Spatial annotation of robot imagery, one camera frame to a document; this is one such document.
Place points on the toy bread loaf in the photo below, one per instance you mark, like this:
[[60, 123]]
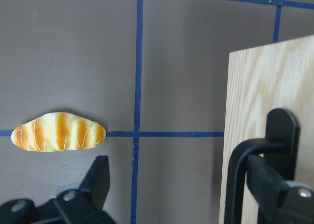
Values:
[[58, 131]]

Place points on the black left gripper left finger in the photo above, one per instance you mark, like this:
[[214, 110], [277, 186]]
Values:
[[83, 205]]

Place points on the brown paper table mat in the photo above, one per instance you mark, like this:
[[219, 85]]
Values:
[[153, 73]]

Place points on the black drawer handle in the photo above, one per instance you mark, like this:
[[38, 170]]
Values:
[[278, 148]]

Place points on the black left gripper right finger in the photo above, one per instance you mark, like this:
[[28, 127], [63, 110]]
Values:
[[279, 201]]

